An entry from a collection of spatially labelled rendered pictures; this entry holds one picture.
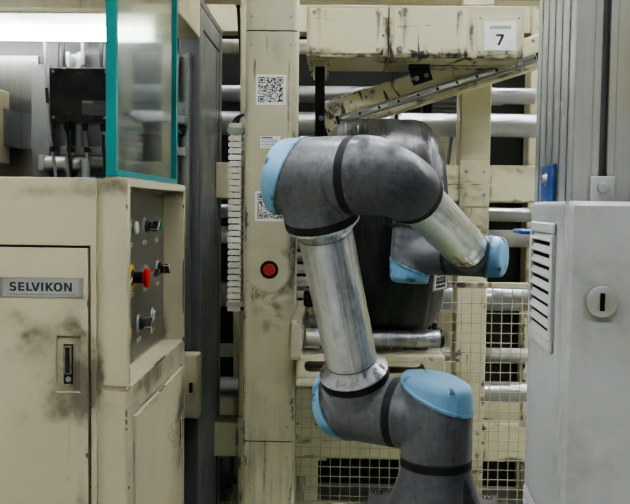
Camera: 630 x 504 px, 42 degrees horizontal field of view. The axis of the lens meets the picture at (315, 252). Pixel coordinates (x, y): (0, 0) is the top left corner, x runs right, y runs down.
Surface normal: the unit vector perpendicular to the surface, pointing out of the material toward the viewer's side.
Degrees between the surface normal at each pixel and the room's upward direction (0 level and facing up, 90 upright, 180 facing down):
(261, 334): 90
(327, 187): 109
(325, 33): 90
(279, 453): 90
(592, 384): 90
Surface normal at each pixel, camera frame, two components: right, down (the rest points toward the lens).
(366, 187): -0.10, 0.38
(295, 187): -0.47, 0.36
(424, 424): -0.47, 0.04
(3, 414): -0.03, 0.06
